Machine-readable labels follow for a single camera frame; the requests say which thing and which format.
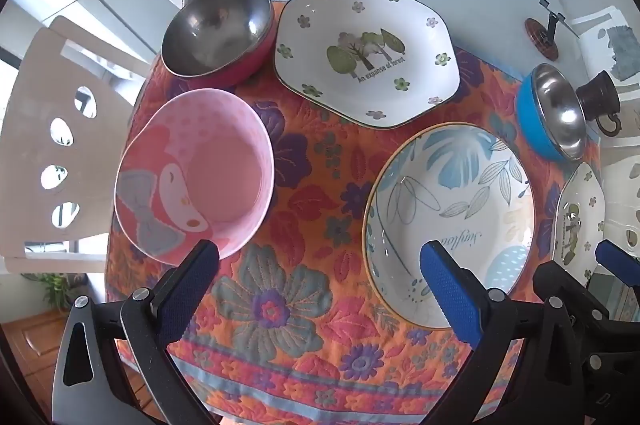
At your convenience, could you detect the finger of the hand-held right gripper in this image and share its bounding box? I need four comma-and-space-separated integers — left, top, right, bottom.
586, 316, 640, 425
582, 239, 640, 321

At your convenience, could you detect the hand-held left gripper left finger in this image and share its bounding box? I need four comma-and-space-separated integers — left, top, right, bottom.
51, 239, 221, 425

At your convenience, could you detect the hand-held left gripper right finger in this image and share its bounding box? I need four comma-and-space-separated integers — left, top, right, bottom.
420, 240, 591, 425

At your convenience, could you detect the white hexagonal tree plate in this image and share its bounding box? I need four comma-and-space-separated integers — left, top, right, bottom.
551, 162, 607, 286
272, 0, 461, 129

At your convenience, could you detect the white blue leaf bowl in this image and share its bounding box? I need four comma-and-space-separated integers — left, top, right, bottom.
361, 124, 536, 331

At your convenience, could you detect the pink cartoon bowl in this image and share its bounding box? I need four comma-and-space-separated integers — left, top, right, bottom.
114, 88, 275, 267

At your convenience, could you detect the blue steel bowl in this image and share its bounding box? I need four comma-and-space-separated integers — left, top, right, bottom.
516, 63, 587, 162

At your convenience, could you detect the red steel bowl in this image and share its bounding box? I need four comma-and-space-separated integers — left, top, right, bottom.
161, 0, 275, 88

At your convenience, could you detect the orange floral quilted cloth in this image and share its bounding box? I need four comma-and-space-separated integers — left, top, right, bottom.
105, 0, 606, 425

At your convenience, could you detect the potted plant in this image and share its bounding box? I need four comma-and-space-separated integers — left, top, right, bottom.
22, 272, 76, 321

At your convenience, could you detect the dark brown mug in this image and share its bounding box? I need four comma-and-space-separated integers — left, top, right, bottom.
576, 71, 623, 137

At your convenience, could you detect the grey cloth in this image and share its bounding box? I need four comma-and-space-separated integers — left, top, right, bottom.
597, 24, 636, 81

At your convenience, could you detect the phone stand with round base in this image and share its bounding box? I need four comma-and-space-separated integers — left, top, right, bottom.
524, 0, 568, 56

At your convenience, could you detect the white fridge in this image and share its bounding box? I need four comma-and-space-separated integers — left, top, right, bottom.
10, 0, 157, 56

